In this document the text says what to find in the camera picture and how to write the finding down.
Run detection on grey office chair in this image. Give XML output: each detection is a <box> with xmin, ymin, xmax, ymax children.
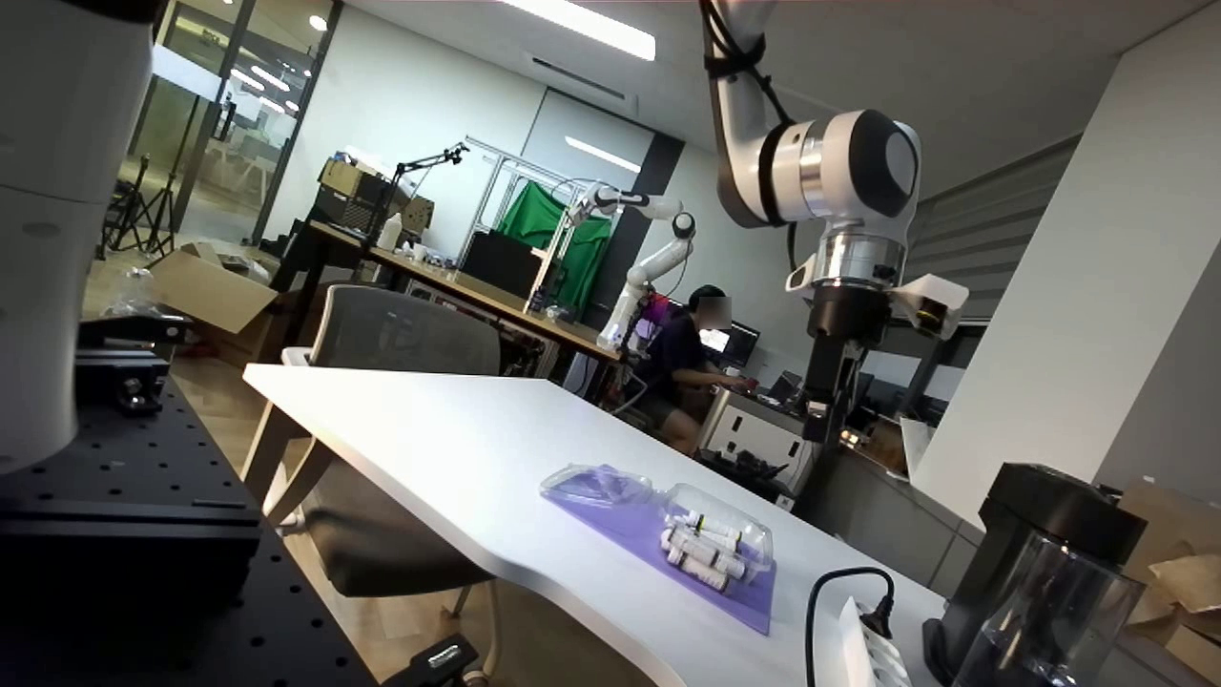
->
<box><xmin>280</xmin><ymin>279</ymin><xmax>507</xmax><ymax>604</ymax></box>

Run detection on clear plastic box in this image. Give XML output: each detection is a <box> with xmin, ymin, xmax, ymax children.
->
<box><xmin>654</xmin><ymin>481</ymin><xmax>778</xmax><ymax>598</ymax></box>

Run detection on black power cord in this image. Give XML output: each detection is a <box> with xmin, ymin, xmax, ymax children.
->
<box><xmin>802</xmin><ymin>566</ymin><xmax>902</xmax><ymax>687</ymax></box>

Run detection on open cardboard box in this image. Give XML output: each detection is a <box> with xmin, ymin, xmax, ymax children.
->
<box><xmin>80</xmin><ymin>242</ymin><xmax>281</xmax><ymax>338</ymax></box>

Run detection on purple mat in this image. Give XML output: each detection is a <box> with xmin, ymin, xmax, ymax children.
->
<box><xmin>538</xmin><ymin>462</ymin><xmax>778</xmax><ymax>642</ymax></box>

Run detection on brown cardboard boxes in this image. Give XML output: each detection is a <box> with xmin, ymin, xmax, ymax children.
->
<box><xmin>1119</xmin><ymin>477</ymin><xmax>1221</xmax><ymax>687</ymax></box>

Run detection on green cloth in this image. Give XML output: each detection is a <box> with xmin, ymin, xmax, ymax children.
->
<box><xmin>492</xmin><ymin>177</ymin><xmax>618</xmax><ymax>318</ymax></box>

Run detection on small white bottle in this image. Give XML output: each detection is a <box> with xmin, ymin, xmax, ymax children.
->
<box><xmin>659</xmin><ymin>530</ymin><xmax>741</xmax><ymax>574</ymax></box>
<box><xmin>659</xmin><ymin>508</ymin><xmax>716</xmax><ymax>542</ymax></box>
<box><xmin>675</xmin><ymin>555</ymin><xmax>735</xmax><ymax>595</ymax></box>

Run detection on black blender with clear jar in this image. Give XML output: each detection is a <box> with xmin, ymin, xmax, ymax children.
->
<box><xmin>921</xmin><ymin>462</ymin><xmax>1148</xmax><ymax>687</ymax></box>

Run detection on seated person in dark shirt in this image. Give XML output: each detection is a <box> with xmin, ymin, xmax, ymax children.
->
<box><xmin>633</xmin><ymin>284</ymin><xmax>741</xmax><ymax>452</ymax></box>

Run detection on grey equipment case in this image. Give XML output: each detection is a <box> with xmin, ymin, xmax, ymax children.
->
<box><xmin>697</xmin><ymin>387</ymin><xmax>825</xmax><ymax>497</ymax></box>

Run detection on black perforated breadboard table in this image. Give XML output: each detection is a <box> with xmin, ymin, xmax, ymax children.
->
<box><xmin>0</xmin><ymin>377</ymin><xmax>374</xmax><ymax>687</ymax></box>

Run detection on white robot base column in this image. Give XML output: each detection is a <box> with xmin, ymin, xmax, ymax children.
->
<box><xmin>0</xmin><ymin>0</ymin><xmax>170</xmax><ymax>477</ymax></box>

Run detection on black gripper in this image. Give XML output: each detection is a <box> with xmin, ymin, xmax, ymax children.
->
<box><xmin>799</xmin><ymin>284</ymin><xmax>895</xmax><ymax>452</ymax></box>

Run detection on black labelled clamp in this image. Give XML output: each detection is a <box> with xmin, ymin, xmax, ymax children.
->
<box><xmin>379</xmin><ymin>635</ymin><xmax>484</xmax><ymax>687</ymax></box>

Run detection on white power strip with switch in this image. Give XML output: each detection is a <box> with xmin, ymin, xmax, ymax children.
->
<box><xmin>828</xmin><ymin>592</ymin><xmax>917</xmax><ymax>687</ymax></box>

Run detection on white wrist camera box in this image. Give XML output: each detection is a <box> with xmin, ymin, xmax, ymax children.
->
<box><xmin>888</xmin><ymin>271</ymin><xmax>974</xmax><ymax>342</ymax></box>

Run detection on long wooden desk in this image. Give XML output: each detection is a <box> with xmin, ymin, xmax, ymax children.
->
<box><xmin>285</xmin><ymin>216</ymin><xmax>624</xmax><ymax>374</ymax></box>

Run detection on grey table leg frame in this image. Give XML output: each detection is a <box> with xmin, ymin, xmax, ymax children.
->
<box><xmin>238</xmin><ymin>394</ymin><xmax>342</xmax><ymax>518</ymax></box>

